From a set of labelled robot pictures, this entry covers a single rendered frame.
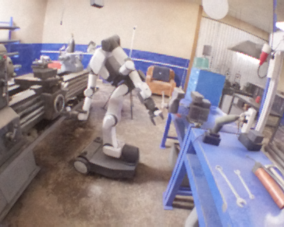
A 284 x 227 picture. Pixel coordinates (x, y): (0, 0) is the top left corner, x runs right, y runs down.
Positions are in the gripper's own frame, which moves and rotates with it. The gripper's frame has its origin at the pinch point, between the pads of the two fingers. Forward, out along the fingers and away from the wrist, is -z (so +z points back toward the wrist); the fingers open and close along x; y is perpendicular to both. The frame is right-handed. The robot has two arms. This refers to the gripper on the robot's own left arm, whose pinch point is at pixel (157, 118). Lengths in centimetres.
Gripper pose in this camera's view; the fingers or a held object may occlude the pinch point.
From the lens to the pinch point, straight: 133.1
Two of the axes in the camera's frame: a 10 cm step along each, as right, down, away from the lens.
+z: -4.8, -8.8, -0.3
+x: -7.1, 4.0, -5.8
